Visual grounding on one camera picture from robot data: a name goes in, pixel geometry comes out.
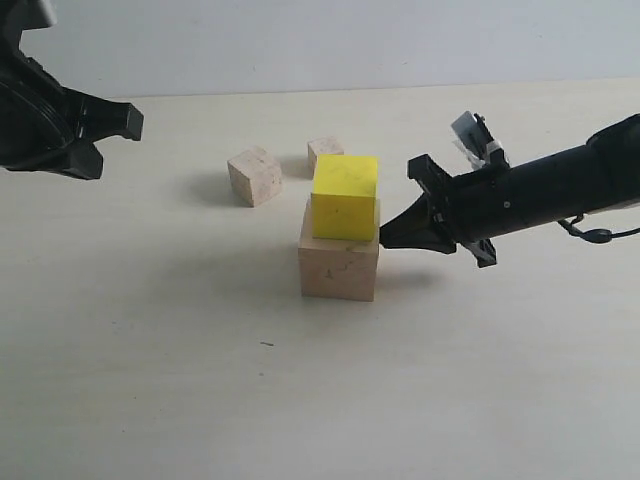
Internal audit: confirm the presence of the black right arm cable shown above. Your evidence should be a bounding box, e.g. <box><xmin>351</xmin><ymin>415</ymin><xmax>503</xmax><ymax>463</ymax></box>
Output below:
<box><xmin>557</xmin><ymin>214</ymin><xmax>640</xmax><ymax>245</ymax></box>

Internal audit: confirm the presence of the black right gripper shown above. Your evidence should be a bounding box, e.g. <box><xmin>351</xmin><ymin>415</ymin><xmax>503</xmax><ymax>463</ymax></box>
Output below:
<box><xmin>379</xmin><ymin>146</ymin><xmax>618</xmax><ymax>265</ymax></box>

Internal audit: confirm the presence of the medium wooden cube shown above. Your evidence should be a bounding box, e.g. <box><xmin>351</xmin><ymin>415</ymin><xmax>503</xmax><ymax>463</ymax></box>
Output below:
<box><xmin>227</xmin><ymin>146</ymin><xmax>283</xmax><ymax>207</ymax></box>

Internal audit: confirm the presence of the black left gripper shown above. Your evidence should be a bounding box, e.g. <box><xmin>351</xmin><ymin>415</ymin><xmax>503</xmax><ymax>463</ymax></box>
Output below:
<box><xmin>1</xmin><ymin>1</ymin><xmax>144</xmax><ymax>180</ymax></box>

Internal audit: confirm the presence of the large wooden cube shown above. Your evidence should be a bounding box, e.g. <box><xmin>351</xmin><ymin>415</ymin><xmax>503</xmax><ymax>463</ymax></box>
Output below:
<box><xmin>298</xmin><ymin>200</ymin><xmax>380</xmax><ymax>302</ymax></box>

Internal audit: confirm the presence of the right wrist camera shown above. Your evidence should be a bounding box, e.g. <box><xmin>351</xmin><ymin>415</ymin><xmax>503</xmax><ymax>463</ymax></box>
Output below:
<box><xmin>451</xmin><ymin>111</ymin><xmax>510</xmax><ymax>171</ymax></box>

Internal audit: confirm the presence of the small wooden cube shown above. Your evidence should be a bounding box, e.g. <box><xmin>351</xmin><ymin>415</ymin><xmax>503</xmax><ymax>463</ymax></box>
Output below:
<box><xmin>307</xmin><ymin>136</ymin><xmax>345</xmax><ymax>176</ymax></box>

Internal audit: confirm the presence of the yellow cube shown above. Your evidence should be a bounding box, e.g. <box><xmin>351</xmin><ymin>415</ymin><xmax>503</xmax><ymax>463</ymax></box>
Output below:
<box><xmin>311</xmin><ymin>154</ymin><xmax>378</xmax><ymax>242</ymax></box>

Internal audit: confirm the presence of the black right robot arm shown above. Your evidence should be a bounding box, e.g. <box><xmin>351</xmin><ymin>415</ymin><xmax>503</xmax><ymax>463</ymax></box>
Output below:
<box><xmin>379</xmin><ymin>111</ymin><xmax>639</xmax><ymax>268</ymax></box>

